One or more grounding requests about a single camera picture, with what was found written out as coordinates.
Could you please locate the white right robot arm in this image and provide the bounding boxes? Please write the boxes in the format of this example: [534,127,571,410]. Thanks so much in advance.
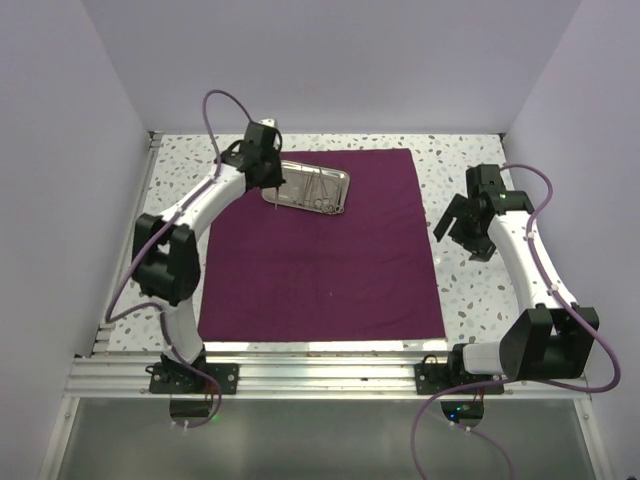
[434,164,599,393]

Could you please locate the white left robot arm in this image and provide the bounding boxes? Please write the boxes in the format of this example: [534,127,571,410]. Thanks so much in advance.
[128,119,284,393]

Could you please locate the steel surgical scissors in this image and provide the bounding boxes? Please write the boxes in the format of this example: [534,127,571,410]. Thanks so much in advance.
[312,167,335,214]

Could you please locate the steel instrument tray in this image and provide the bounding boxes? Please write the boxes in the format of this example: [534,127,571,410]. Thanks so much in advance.
[261,160,351,215]

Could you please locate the steel forceps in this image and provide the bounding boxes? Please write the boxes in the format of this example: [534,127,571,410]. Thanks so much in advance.
[330,175,344,214]

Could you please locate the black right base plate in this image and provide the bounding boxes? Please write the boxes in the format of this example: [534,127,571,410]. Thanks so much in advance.
[413,352,504,395]

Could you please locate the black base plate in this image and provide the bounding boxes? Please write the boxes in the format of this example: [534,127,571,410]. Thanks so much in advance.
[145,354,240,395]
[413,352,504,395]

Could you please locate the aluminium frame rail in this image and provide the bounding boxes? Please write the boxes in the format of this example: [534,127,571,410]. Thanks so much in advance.
[62,353,594,401]

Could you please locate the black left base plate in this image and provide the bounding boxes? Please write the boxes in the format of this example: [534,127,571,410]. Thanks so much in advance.
[145,354,240,395]

